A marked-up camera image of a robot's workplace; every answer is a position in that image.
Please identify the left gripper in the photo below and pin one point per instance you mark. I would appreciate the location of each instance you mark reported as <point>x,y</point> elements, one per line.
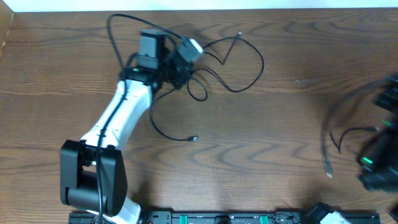
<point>181,83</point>

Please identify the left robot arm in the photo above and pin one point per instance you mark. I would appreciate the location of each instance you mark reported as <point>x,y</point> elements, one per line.
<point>92,172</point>

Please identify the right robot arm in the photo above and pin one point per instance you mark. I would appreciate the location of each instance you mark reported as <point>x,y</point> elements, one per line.
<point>378,157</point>

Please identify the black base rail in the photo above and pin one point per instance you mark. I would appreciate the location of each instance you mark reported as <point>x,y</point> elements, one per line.
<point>167,217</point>

